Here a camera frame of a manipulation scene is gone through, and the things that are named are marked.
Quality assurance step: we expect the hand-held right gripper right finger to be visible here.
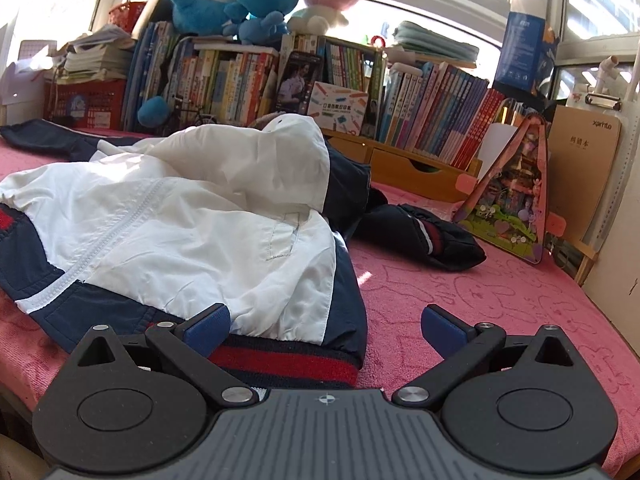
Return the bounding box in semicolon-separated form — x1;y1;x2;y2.
392;304;588;409

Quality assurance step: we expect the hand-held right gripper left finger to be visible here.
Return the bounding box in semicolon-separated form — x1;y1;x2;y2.
65;305;260;409

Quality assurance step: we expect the navy and white jacket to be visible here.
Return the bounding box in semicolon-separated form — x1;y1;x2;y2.
0;112;487;391

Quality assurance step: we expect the pink triangular toy house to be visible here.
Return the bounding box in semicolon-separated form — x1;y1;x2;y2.
452;114;566;265

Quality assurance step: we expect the wooden desk organizer with drawers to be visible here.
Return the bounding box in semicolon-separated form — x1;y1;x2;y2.
320;127;483;204

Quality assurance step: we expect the white paper sheet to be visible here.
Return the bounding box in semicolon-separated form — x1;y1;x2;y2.
482;122;521;173

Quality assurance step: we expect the black model bicycle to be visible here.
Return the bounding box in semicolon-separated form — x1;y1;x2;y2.
170;105;218;129

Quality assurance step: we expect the wooden clipboard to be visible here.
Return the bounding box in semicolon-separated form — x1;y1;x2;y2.
547;92;623;261

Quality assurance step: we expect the row of thin red blue books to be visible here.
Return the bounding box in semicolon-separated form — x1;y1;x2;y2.
377;62;506;171

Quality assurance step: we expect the blue plush ball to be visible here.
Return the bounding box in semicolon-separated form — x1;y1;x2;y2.
137;96;171;128

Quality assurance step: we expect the row of thick children's books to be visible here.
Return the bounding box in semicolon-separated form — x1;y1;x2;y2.
122;20;281;133

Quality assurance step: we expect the white label printer box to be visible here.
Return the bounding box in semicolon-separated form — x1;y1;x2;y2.
306;81;370;136

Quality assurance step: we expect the red plastic crate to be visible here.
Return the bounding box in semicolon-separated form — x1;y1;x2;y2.
44;79;127;131

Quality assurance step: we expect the black smartphone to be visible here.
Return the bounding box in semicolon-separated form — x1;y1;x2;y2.
274;50;323;116

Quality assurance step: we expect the row of green spined books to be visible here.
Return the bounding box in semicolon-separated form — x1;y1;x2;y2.
280;34;388;138

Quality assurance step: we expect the blue paper carton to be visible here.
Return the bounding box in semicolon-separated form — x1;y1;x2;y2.
492;10;558;96

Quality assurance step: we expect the folded light blue cloth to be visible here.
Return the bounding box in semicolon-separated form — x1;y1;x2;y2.
392;21;478;61

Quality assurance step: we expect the stack of paper workbooks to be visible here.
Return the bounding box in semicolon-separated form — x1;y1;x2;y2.
55;24;136;85

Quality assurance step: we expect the white paper bag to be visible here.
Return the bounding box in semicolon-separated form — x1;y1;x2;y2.
0;57;56;106

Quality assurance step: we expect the small red plastic basket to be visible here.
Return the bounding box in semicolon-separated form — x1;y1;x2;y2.
108;1;148;38

